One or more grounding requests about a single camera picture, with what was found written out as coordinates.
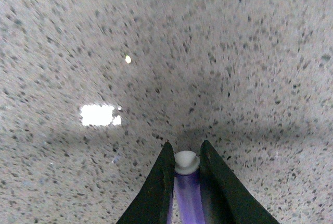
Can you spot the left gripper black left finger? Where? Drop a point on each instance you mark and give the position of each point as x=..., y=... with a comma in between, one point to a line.
x=154, y=202

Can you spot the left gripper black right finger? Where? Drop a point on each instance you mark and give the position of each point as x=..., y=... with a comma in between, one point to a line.
x=223, y=196

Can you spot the purple marker pen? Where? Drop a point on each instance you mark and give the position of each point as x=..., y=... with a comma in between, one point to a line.
x=186, y=174

